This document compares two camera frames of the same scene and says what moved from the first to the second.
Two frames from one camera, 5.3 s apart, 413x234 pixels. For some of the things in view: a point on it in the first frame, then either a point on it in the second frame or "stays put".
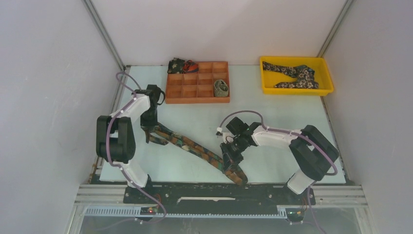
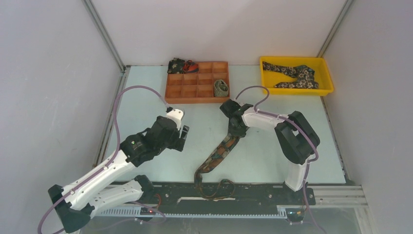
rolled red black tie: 190,67 stays put
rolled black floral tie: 176,66 stays put
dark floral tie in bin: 304,75 stays put
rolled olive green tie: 220,88 stays put
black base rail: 218,195 stays put
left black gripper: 145,125 -> 178,143
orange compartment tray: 197,87 stays put
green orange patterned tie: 159,134 -> 226,189
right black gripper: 230,160 -> 231,132
